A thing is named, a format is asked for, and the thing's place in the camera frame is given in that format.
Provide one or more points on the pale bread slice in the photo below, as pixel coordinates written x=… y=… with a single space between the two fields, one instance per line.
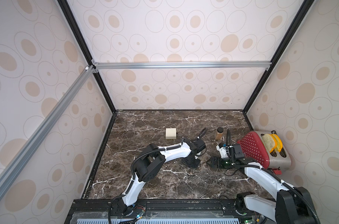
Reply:
x=269 y=142

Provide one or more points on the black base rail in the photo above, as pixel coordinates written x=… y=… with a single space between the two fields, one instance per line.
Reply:
x=164 y=211

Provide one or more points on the cream drawer jewelry box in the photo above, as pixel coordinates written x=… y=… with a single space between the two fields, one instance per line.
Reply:
x=171 y=134

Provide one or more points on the yellow bread slice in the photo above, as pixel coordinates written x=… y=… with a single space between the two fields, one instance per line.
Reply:
x=279 y=144

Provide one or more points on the horizontal aluminium frame bar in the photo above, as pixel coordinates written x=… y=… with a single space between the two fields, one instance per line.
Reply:
x=185 y=65

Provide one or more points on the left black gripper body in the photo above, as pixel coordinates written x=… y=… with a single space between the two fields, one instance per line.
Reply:
x=193 y=162

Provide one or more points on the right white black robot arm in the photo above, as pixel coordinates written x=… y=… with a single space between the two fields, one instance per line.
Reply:
x=290 y=204

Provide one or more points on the left diagonal aluminium bar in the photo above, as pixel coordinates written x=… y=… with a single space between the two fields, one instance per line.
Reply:
x=18 y=163

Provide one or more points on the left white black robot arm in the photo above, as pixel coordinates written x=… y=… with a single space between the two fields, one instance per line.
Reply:
x=149 y=162

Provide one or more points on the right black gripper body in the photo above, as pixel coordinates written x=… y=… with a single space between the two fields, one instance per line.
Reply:
x=217 y=161

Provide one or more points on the red perforated rack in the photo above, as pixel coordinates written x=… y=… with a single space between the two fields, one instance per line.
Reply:
x=250 y=144

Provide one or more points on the brown spice bottle black cap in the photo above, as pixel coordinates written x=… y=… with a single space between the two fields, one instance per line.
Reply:
x=219 y=133

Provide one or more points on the silver toaster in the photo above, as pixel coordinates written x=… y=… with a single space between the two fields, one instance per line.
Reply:
x=275 y=160

